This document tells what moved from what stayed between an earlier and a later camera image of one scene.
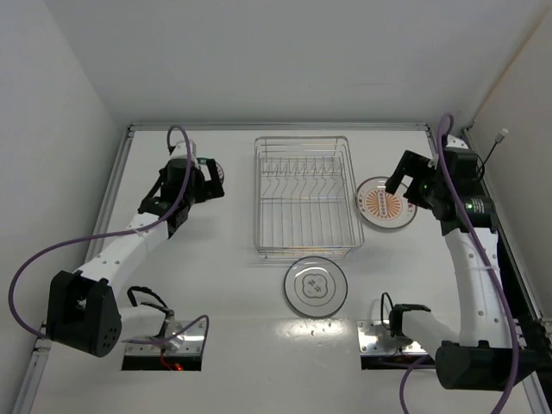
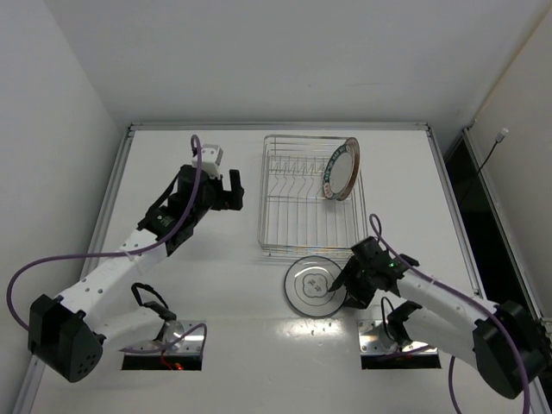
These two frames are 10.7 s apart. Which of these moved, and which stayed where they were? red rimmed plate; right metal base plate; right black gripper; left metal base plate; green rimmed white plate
Moved: right black gripper; red rimmed plate
Stayed: green rimmed white plate; right metal base plate; left metal base plate
